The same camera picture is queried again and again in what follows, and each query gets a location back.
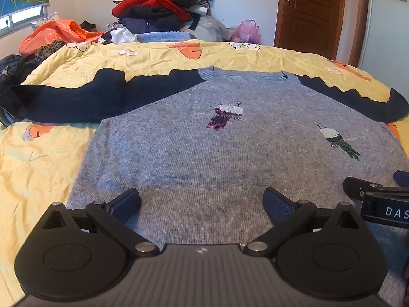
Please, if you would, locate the pile of clothes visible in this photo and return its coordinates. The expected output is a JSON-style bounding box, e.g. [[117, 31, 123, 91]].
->
[[112, 0, 216, 36]]

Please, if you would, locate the window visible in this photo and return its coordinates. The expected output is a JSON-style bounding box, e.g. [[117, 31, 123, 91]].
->
[[0, 5, 43, 34]]

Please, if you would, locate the clear plastic bag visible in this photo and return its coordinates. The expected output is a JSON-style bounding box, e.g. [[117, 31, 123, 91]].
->
[[198, 16, 234, 42]]

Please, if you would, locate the yellow floral quilt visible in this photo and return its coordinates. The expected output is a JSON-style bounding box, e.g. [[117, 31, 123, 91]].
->
[[0, 40, 409, 307]]

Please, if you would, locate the grey sweater with navy sleeves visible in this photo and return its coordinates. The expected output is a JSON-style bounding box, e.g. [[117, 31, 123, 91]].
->
[[0, 66, 409, 304]]

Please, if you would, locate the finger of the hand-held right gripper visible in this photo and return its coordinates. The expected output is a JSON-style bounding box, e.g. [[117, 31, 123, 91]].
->
[[394, 170, 409, 188], [343, 177, 384, 199]]

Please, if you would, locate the pink plastic bag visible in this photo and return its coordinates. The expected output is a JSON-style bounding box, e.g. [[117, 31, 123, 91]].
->
[[231, 20, 263, 44]]

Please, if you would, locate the brown wooden door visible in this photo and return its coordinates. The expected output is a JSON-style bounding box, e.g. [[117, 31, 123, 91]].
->
[[274, 0, 347, 63]]

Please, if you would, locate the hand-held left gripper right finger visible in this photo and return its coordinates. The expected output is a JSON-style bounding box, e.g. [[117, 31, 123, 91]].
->
[[244, 187, 366, 256]]

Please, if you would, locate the light blue knitted cloth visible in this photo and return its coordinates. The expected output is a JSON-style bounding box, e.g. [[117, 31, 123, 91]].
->
[[137, 31, 192, 43]]

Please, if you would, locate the white crumpled plastic bag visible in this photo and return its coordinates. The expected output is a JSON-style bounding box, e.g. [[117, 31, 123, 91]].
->
[[98, 27, 138, 45]]

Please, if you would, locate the white wardrobe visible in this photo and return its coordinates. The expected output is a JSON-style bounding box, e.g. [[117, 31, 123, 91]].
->
[[360, 0, 409, 103]]

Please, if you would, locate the orange garment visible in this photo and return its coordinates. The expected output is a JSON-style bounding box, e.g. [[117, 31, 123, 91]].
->
[[20, 20, 106, 55]]

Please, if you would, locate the dark clothes heap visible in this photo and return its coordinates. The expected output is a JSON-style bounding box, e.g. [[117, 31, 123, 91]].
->
[[0, 54, 36, 125]]

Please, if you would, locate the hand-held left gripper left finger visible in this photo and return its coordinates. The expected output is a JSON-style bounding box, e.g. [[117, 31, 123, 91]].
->
[[41, 188, 160, 256]]

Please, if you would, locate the leopard print cloth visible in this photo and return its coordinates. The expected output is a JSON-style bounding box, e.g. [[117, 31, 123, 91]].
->
[[35, 40, 66, 64]]

